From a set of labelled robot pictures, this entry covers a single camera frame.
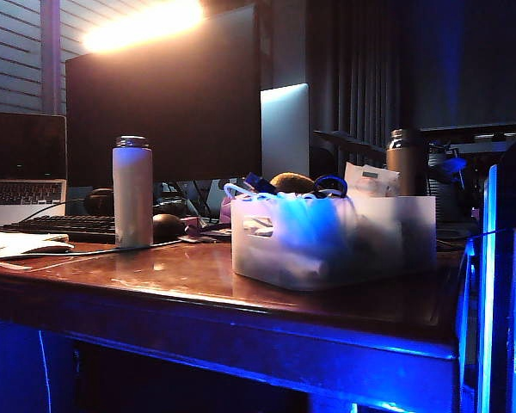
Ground black computer keyboard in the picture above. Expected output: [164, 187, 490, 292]
[1, 213, 116, 243]

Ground black headphones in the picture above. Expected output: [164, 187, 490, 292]
[83, 187, 114, 217]

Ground translucent plastic storage box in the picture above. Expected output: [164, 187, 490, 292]
[229, 191, 438, 292]

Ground blue lit white box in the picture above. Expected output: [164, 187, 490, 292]
[476, 163, 516, 413]

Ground dark metal water bottle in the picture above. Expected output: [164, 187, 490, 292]
[385, 128, 419, 197]

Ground black computer mouse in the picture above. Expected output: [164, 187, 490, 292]
[152, 213, 187, 243]

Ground brown fuzzy kiwi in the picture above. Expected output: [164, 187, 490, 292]
[269, 171, 316, 194]

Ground white paper packet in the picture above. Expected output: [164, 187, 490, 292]
[342, 161, 401, 199]

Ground white papers stack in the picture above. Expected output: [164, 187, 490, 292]
[0, 230, 75, 259]

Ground blue handled scissors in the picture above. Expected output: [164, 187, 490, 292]
[312, 174, 349, 199]

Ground silver computer tower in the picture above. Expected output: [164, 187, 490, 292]
[260, 82, 310, 179]

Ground large black computer monitor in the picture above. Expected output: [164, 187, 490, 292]
[64, 3, 263, 187]

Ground white insulated water bottle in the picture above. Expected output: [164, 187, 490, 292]
[112, 135, 155, 249]

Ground silver laptop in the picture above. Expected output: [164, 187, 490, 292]
[0, 111, 68, 227]

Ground dark wooden desk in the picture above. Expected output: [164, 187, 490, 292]
[0, 237, 467, 413]

